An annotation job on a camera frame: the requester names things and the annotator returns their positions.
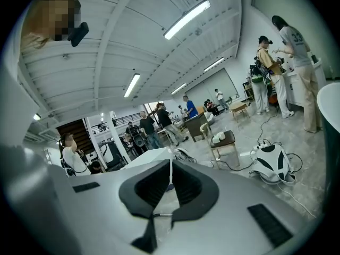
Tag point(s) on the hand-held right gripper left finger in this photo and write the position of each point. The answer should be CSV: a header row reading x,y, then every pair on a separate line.
x,y
130,193

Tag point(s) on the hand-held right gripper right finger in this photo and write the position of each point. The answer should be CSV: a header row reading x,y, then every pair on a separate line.
x,y
210,195

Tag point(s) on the white table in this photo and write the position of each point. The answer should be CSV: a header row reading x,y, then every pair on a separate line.
x,y
151,157

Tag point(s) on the wooden chair with dark seat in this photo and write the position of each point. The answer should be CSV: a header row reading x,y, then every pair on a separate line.
x,y
225,139

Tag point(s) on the small white box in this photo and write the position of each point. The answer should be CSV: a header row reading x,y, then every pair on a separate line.
x,y
218,137

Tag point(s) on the white and black backpack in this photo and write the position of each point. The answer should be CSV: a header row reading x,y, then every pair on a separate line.
x,y
271,166

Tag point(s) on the dark brown cabinet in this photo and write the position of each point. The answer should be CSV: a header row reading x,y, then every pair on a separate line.
x,y
195,126

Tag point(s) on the white power strip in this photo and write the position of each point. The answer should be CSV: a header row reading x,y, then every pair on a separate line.
x,y
261,145

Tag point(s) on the dark wooden staircase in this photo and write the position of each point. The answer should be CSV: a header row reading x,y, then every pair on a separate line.
x,y
79,135

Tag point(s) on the low wooden table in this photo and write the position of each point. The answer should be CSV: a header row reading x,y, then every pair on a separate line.
x,y
238,107

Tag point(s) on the long ceiling light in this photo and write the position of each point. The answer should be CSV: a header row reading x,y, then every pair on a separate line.
x,y
186,18
132,85
213,64
178,88

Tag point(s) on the grey roller door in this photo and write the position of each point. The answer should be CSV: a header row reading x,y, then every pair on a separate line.
x,y
212,86

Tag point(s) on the white counter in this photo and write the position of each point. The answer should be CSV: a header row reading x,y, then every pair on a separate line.
x,y
293,89

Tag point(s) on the person's white shirt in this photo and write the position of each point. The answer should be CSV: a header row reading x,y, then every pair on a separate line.
x,y
16,102

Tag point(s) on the white round tub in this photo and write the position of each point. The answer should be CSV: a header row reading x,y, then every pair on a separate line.
x,y
330,110

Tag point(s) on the person's head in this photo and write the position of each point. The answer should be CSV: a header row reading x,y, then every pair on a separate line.
x,y
50,17

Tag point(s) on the black head-worn camera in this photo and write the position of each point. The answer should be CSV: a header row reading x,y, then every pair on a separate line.
x,y
79,34

